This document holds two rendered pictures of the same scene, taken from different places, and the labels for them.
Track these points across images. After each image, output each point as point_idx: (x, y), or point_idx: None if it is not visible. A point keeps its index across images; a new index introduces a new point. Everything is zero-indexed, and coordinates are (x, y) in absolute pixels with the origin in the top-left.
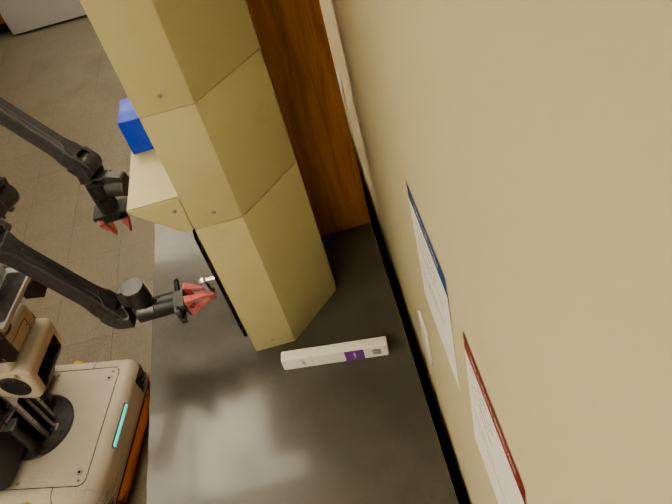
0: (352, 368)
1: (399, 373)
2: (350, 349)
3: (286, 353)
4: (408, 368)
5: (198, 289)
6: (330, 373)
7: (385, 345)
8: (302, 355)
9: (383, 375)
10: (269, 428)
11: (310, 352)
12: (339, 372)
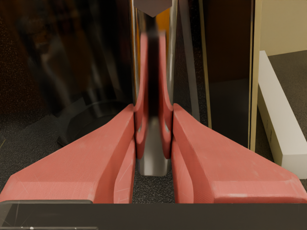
0: (290, 95)
1: (293, 61)
2: (272, 73)
3: (287, 145)
4: (285, 57)
5: (125, 147)
6: (304, 116)
7: (264, 50)
8: (290, 121)
9: (299, 71)
10: None
11: (281, 112)
12: (300, 107)
